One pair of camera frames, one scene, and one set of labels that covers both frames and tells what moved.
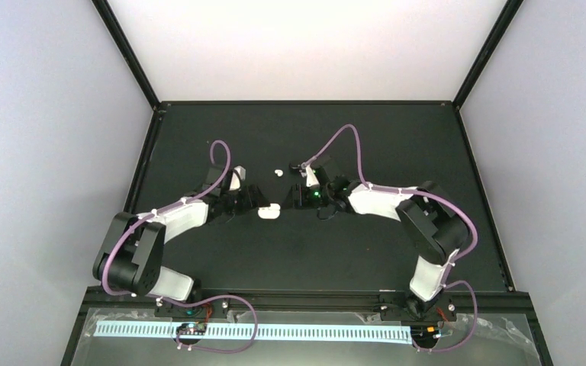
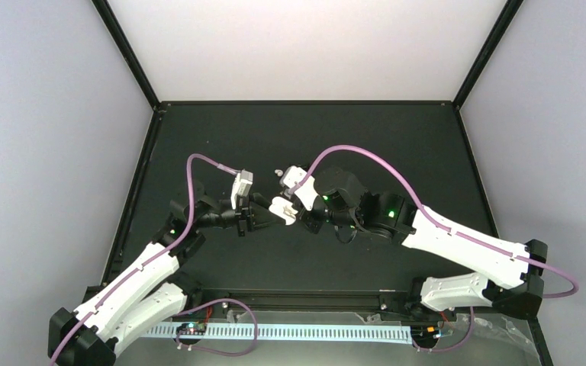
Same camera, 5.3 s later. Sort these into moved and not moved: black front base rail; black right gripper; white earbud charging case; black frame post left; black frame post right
Moved: black right gripper; white earbud charging case
Not moved: black frame post right; black front base rail; black frame post left
